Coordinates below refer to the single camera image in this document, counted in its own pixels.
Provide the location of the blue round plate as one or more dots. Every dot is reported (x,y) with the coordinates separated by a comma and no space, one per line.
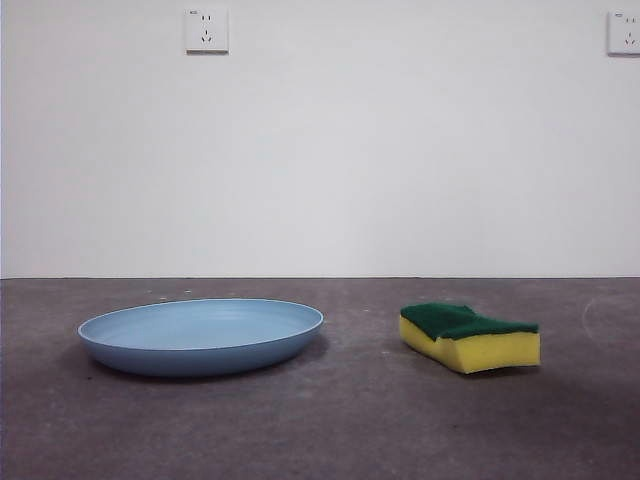
(200,345)

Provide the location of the yellow sponge with green pad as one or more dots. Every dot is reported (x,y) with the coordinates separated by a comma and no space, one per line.
(490,350)

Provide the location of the white wall socket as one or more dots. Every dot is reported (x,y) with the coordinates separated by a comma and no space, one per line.
(625,32)
(208,30)

